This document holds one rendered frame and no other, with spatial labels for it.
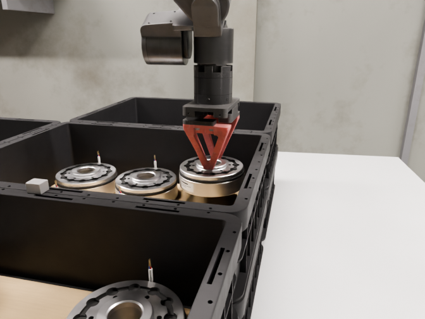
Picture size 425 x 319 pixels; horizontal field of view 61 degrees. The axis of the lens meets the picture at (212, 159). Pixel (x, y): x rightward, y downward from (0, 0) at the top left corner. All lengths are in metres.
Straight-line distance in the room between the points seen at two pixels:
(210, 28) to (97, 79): 2.15
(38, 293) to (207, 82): 0.33
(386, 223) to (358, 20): 1.66
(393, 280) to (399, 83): 1.87
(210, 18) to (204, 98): 0.11
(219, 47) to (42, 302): 0.37
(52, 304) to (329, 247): 0.51
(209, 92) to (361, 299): 0.40
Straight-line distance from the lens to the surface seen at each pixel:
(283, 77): 2.34
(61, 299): 0.43
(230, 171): 0.56
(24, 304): 0.44
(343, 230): 0.82
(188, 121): 0.51
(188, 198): 0.61
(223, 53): 0.51
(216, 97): 0.52
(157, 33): 0.53
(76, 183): 0.62
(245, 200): 0.37
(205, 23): 0.47
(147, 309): 0.34
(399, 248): 0.80
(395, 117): 2.50
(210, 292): 0.25
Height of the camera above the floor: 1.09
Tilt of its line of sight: 19 degrees down
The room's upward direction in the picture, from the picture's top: straight up
